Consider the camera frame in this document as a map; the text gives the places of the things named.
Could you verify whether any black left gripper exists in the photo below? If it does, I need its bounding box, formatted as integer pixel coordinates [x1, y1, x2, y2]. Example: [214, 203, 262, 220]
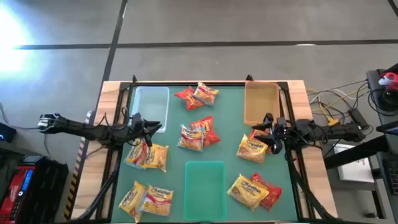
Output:
[119, 119, 163, 148]

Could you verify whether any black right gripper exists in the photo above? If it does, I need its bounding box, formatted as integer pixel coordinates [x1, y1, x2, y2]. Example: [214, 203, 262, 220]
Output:
[251, 112, 299, 155]

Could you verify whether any yellow Maruchan noodle packet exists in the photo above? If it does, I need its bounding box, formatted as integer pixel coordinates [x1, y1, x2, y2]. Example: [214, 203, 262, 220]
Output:
[142, 143, 170, 174]
[226, 174, 270, 212]
[118, 180, 147, 223]
[236, 134, 269, 165]

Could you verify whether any light blue plastic bin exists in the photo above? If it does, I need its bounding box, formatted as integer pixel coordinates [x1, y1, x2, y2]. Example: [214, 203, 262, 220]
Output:
[130, 86, 170, 134]

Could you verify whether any tan wooden bin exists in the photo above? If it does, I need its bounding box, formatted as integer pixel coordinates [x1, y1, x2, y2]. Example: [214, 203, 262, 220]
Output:
[244, 81, 281, 126]

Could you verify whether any green table mat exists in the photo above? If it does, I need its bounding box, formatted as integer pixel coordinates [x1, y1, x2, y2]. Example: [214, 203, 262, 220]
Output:
[111, 85, 299, 223]

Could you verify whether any green plastic bin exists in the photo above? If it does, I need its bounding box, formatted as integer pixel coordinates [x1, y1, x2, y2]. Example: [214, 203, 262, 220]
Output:
[183, 160, 227, 222]

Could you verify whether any black power adapter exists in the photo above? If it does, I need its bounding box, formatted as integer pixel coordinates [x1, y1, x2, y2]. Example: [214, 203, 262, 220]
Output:
[348, 108, 371, 131]

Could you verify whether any white paper sheet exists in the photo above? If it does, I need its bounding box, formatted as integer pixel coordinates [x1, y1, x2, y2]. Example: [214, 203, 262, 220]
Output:
[334, 143, 376, 184]

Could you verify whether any yellow black hazard strip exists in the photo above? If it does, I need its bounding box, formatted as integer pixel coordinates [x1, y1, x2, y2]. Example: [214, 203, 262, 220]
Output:
[63, 110, 96, 221]

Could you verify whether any black crate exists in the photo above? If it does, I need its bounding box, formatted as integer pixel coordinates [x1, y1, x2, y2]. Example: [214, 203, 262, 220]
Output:
[18, 155, 70, 224]

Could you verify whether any black desk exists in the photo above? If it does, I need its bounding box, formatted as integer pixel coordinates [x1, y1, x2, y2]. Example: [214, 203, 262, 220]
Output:
[366, 63, 398, 224]

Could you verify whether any red white object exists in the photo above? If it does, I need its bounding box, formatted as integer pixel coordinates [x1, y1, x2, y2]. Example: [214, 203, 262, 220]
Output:
[378, 72, 398, 91]

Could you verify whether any black keyboard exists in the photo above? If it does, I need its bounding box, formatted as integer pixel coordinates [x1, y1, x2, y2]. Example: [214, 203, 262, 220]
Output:
[382, 158, 398, 195]

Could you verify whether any small black device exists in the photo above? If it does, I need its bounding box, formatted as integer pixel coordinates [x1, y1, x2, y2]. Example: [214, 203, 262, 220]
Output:
[0, 123, 17, 143]

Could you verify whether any red device with screen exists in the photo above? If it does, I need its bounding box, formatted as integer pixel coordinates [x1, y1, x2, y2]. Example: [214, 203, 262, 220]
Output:
[0, 164, 35, 224]

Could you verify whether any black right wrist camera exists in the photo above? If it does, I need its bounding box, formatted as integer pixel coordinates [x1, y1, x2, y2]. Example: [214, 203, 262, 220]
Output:
[275, 116, 289, 133]

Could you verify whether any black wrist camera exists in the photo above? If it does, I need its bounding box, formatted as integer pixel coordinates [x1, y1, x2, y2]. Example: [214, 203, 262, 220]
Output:
[130, 112, 144, 131]
[275, 116, 289, 133]

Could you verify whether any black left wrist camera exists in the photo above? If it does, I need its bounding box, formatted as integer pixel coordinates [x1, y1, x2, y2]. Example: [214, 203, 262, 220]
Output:
[130, 112, 144, 131]

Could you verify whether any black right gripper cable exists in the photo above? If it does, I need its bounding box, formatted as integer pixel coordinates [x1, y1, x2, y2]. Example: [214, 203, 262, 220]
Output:
[284, 124, 313, 147]

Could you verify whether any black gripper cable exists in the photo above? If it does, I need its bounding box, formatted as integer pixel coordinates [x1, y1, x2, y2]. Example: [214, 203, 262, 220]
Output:
[284, 124, 313, 147]
[93, 107, 147, 149]

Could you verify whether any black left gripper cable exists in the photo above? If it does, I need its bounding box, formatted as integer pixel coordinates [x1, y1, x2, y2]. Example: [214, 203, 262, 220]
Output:
[93, 107, 147, 149]

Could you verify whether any black metal table frame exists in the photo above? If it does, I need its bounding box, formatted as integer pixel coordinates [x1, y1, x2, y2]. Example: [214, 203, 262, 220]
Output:
[70, 74, 338, 224]

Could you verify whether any yellow cable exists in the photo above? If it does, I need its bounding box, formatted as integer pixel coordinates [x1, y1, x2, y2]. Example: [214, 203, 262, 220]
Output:
[310, 88, 369, 127]

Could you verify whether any white cable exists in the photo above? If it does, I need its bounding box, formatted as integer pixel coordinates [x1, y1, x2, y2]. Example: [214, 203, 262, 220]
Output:
[307, 80, 369, 104]

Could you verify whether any coiled black cable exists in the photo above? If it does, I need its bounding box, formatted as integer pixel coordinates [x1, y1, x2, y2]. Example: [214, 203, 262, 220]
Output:
[368, 88, 398, 113]

